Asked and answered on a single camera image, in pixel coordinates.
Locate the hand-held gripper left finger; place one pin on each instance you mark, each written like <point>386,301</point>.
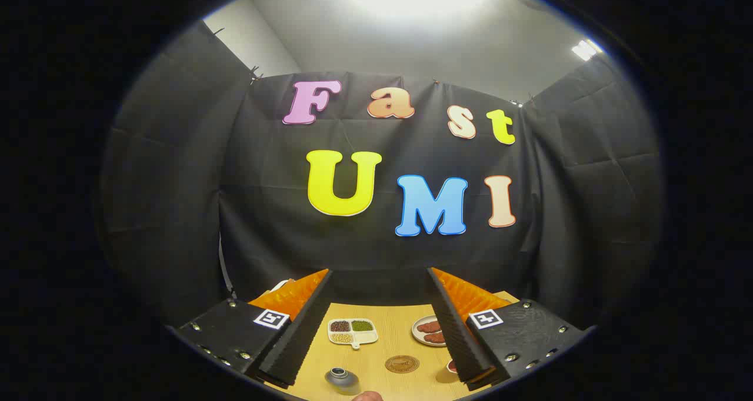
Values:
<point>306,324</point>

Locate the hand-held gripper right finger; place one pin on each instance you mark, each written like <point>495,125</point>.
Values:
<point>453,324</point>

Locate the round cork coaster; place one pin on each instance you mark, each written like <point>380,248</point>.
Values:
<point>402,364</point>

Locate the silver metal bottle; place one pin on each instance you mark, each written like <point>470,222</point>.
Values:
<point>342,381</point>

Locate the red-brown meat slice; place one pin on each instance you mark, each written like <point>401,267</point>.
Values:
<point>436,337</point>
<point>429,327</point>

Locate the pile of dark red beans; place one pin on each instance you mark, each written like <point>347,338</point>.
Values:
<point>340,326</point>

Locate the white round plate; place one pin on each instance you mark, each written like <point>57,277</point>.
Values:
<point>416,330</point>

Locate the pile of yellow soybeans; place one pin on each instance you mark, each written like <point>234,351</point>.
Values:
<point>341,337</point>

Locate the white divided dish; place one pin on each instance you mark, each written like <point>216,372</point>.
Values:
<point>360,337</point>

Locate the pile of green mung beans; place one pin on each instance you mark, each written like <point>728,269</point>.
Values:
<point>362,326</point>

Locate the wooden table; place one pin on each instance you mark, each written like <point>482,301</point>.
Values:
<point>388,336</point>

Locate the black backdrop cloth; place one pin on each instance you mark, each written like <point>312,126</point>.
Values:
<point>265,224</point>

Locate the small ceiling light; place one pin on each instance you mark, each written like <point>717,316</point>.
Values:
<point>585,49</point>

